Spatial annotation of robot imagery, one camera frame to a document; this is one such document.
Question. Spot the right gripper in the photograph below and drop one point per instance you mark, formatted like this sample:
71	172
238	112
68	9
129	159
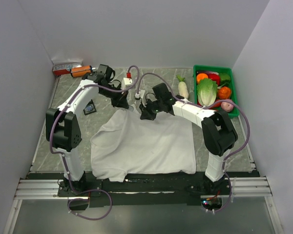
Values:
146	114

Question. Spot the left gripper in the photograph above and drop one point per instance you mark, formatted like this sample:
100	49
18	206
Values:
121	101

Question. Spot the white t-shirt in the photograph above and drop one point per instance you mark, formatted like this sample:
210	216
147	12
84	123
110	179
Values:
128	145

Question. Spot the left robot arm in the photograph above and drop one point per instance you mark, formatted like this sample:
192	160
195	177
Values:
62	128

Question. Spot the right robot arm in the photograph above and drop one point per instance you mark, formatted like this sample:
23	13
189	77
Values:
219	133

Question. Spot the white toy radish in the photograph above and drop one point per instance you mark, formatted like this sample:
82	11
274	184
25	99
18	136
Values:
182	87

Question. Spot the toy napa cabbage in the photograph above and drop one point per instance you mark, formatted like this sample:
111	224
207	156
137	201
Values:
206	92

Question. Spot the orange toy fruit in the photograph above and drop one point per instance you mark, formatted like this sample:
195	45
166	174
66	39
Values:
200	77

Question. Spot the orange tube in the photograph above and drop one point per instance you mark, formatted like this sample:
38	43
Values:
81	71

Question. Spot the toy carrot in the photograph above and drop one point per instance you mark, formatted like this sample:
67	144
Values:
216	104

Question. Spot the red toy pepper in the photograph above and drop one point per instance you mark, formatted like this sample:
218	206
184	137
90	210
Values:
215	77

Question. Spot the orange toy pumpkin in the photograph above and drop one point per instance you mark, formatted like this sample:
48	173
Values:
224	93

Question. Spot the pink toy onion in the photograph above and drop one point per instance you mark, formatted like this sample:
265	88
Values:
227	105

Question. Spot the red white box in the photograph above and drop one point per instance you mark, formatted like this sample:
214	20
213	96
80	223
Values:
63	69

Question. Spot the green toy pepper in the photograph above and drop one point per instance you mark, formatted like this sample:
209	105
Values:
224	78

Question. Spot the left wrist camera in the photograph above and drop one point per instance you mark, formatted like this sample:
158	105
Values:
126	81

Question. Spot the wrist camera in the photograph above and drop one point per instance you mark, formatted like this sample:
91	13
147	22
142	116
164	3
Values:
140	97
126	81

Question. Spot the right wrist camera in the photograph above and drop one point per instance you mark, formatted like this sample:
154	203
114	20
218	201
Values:
140	97

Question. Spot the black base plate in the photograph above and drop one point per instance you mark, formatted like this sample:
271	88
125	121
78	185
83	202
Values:
161	189

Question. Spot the aluminium rail frame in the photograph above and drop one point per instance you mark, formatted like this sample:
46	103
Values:
243	180

